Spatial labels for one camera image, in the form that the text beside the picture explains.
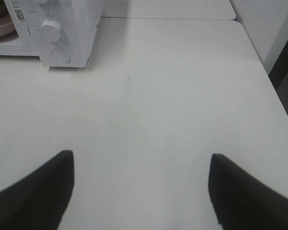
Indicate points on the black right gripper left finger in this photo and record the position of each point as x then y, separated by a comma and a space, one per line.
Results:
39, 200

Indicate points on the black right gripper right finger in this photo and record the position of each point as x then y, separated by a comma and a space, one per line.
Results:
241, 202

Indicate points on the round door release button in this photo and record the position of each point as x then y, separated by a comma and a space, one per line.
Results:
60, 55

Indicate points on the pink round plate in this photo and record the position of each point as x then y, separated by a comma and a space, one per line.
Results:
6, 25

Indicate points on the white microwave oven body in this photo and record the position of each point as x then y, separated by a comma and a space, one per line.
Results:
79, 19

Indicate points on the lower white timer knob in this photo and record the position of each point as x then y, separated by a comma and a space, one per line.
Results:
51, 31

